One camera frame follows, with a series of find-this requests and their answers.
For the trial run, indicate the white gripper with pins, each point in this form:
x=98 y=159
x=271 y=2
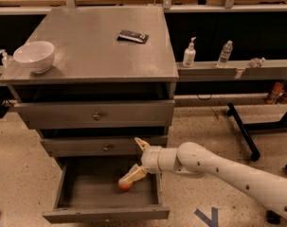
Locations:
x=150 y=159

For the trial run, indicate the red apple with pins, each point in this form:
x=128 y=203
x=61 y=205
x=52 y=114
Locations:
x=123 y=185

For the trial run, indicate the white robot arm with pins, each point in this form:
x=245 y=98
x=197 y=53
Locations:
x=191 y=159

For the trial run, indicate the middle grey drawer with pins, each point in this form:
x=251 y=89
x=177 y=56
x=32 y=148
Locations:
x=90 y=146

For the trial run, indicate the grey drawer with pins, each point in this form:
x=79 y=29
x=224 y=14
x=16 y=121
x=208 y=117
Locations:
x=104 y=114
x=90 y=146

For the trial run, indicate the top grey drawer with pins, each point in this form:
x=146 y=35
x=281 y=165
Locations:
x=104 y=114

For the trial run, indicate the open bottom drawer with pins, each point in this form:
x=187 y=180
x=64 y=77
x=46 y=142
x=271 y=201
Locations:
x=88 y=191

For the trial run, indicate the grey drawer cabinet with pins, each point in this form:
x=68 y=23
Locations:
x=92 y=65

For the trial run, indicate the white pump bottle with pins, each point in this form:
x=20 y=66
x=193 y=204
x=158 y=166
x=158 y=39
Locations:
x=189 y=54

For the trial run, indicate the dark snack packet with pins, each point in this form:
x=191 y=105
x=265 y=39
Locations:
x=131 y=36

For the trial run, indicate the clear plastic water bottle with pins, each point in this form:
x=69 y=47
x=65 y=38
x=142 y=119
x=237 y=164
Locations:
x=225 y=55

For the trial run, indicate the white ceramic bowl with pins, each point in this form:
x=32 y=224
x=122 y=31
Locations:
x=38 y=56

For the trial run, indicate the black caster wheel base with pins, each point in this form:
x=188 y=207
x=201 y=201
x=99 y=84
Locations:
x=273 y=215

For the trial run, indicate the black metal stand leg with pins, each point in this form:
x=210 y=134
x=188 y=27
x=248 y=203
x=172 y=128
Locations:
x=245 y=129

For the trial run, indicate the crumpled clear plastic wrapper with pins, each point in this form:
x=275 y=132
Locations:
x=257 y=62

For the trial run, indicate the small clear pump bottle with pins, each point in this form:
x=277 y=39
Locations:
x=6 y=58

